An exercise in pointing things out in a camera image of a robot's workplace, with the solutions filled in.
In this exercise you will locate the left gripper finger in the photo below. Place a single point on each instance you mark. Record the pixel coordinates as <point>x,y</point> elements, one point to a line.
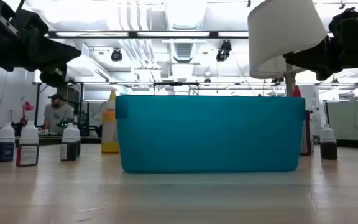
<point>42,53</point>
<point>53,76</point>

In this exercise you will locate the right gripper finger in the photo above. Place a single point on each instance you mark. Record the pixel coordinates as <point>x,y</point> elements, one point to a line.
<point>315,56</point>
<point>325,74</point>

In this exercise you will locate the large red food coloring bottle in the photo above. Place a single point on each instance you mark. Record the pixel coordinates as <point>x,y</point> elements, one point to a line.
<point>306,133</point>

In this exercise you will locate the small dropper bottle magenta label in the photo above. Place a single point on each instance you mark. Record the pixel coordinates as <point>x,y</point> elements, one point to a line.
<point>328,151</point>

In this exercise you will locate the large yellow food coloring bottle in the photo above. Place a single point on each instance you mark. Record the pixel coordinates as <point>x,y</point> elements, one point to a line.
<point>109,130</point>

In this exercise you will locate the small dropper bottle blue label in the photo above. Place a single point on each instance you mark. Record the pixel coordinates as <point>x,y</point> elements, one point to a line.
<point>5,152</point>

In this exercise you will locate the background black robot arm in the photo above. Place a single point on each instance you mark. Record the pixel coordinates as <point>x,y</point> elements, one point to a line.
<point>63,123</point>

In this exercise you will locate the pink desk lamp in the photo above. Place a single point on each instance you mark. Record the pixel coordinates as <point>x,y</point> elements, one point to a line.
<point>28,106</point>

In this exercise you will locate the person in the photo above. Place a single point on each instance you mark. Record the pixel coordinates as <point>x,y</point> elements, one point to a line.
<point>56,116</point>

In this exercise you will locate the white shade table lamp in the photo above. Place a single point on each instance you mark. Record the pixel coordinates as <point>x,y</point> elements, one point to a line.
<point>278,37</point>

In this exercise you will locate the grey partition panel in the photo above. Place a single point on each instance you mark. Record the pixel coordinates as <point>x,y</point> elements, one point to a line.
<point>350,119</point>

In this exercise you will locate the black ceiling spotlight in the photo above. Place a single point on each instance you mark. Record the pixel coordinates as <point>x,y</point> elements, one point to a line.
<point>224,50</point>
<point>116,55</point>

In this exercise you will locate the small dark dropper bottle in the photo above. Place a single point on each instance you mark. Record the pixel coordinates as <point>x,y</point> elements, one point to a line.
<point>68,152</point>

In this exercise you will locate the small dropper bottle red label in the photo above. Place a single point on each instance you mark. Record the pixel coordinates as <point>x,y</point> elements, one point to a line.
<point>27,155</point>

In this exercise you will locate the black overhead beam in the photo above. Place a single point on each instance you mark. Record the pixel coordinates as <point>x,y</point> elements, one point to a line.
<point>132,34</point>

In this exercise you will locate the teal plastic bin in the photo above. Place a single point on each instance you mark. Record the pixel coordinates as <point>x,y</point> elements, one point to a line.
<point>210,133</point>

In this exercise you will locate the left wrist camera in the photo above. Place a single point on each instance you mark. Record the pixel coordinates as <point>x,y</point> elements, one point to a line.
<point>31,26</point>

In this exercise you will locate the black rack frame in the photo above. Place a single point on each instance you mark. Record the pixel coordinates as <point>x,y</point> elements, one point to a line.
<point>37,105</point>

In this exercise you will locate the black aluminium table frame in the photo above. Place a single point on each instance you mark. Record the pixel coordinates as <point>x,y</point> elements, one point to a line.
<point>85,140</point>

